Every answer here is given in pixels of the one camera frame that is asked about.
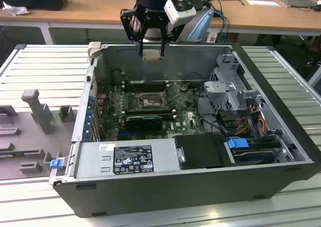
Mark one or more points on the black plastic bay cover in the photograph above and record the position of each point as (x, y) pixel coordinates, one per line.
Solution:
(200, 151)

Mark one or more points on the black grey PC case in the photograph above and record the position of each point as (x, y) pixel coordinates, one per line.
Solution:
(150, 197)

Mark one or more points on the black graphics card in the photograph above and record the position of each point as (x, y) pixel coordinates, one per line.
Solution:
(143, 123)

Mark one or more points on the silver green CPU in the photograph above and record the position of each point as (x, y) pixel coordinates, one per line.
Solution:
(151, 54)

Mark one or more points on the grey parts rack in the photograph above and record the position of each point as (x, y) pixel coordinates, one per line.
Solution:
(25, 126)

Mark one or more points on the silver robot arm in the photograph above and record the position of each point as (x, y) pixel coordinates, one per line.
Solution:
(151, 34)

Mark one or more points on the silver power supply unit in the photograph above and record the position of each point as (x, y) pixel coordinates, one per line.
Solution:
(87, 162)

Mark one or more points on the white paper sheet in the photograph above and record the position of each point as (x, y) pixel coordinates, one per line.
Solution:
(263, 3)

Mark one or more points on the long wooden desk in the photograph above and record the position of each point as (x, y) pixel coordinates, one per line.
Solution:
(100, 11)

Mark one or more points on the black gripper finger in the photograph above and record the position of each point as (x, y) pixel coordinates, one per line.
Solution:
(163, 34)
(141, 36)

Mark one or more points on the hard disk in blue carrier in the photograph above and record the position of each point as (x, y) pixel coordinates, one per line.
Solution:
(237, 143)

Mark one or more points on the silver metal drive cage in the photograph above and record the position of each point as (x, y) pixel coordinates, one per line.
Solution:
(218, 86)

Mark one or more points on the CPU socket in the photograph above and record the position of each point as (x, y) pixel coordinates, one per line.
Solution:
(149, 102)

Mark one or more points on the black RAM slot bank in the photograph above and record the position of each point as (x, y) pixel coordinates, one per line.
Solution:
(148, 111)
(145, 86)

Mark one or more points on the pale blue teach pendant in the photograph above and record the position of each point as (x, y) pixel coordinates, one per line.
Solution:
(200, 26)

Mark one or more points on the grey flat pad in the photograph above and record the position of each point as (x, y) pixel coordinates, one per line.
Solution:
(298, 3)

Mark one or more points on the blue case latch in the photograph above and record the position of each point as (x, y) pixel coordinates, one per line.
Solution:
(56, 164)

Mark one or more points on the green motherboard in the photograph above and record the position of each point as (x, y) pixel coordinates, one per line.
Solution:
(185, 116)

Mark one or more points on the crumpled white paper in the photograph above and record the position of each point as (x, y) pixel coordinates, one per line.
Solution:
(15, 9)

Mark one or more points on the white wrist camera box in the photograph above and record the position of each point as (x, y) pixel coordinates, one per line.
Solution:
(179, 15)

